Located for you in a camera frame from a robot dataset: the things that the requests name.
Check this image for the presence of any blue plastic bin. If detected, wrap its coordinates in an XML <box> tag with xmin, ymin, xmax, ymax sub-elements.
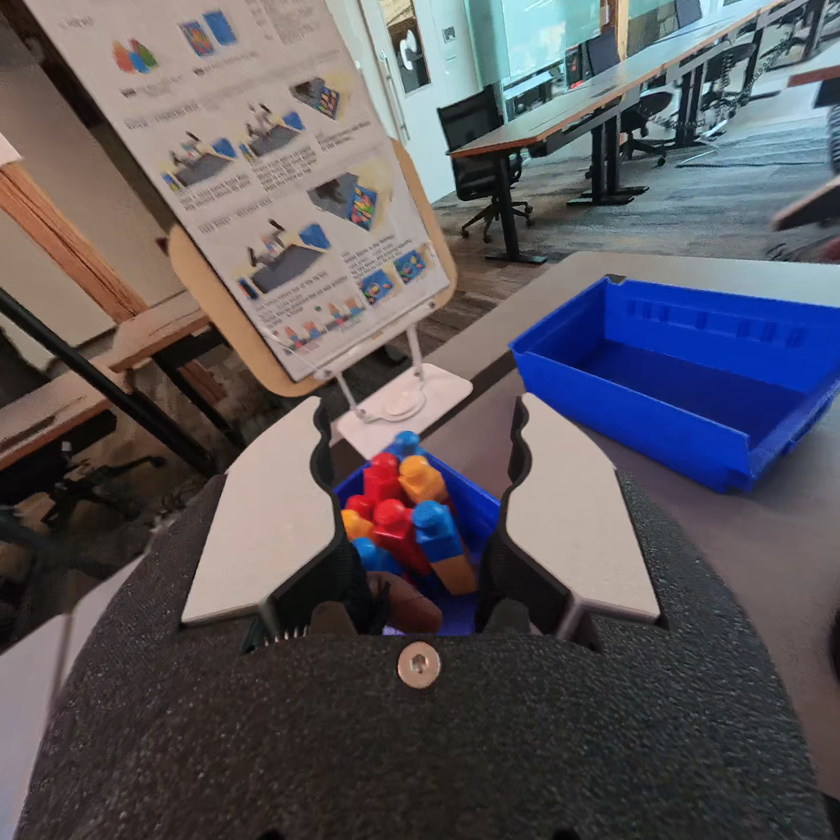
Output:
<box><xmin>508</xmin><ymin>276</ymin><xmax>840</xmax><ymax>494</ymax></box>
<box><xmin>331</xmin><ymin>446</ymin><xmax>503</xmax><ymax>637</ymax></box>

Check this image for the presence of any wooden desk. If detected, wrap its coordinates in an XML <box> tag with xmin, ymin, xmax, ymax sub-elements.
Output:
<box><xmin>108</xmin><ymin>308</ymin><xmax>227</xmax><ymax>408</ymax></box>
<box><xmin>0</xmin><ymin>374</ymin><xmax>119</xmax><ymax>473</ymax></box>

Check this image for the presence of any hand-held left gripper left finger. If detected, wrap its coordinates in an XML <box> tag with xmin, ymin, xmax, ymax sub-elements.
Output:
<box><xmin>179</xmin><ymin>395</ymin><xmax>391</xmax><ymax>647</ymax></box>

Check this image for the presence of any black pole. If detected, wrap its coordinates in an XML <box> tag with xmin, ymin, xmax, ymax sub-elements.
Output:
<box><xmin>0</xmin><ymin>289</ymin><xmax>219</xmax><ymax>476</ymax></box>

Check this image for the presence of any black office chair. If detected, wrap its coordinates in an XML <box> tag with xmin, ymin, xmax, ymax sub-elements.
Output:
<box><xmin>584</xmin><ymin>29</ymin><xmax>675</xmax><ymax>166</ymax></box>
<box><xmin>436</xmin><ymin>85</ymin><xmax>536</xmax><ymax>244</ymax></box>

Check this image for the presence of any cluster of plastic block towers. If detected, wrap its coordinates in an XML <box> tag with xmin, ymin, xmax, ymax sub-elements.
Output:
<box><xmin>340</xmin><ymin>430</ymin><xmax>480</xmax><ymax>595</ymax></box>

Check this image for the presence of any long office desk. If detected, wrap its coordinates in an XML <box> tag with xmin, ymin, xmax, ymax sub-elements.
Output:
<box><xmin>449</xmin><ymin>0</ymin><xmax>840</xmax><ymax>263</ymax></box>

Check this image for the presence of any instruction poster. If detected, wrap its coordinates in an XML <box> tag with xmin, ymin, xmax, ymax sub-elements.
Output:
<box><xmin>23</xmin><ymin>0</ymin><xmax>454</xmax><ymax>383</ymax></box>

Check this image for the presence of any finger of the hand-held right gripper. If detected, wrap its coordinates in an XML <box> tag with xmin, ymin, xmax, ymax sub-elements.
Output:
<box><xmin>771</xmin><ymin>176</ymin><xmax>840</xmax><ymax>232</ymax></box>

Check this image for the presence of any person's left hand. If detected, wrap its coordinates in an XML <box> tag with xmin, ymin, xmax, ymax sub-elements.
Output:
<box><xmin>364</xmin><ymin>571</ymin><xmax>444</xmax><ymax>634</ymax></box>

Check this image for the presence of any wooden display board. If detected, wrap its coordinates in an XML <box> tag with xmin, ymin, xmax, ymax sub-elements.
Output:
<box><xmin>167</xmin><ymin>138</ymin><xmax>460</xmax><ymax>398</ymax></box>

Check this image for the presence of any wooden post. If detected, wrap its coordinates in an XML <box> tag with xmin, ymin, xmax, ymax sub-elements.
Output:
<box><xmin>0</xmin><ymin>164</ymin><xmax>148</xmax><ymax>322</ymax></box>

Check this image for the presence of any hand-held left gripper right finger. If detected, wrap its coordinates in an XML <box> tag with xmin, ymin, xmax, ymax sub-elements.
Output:
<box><xmin>474</xmin><ymin>392</ymin><xmax>662</xmax><ymax>641</ymax></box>

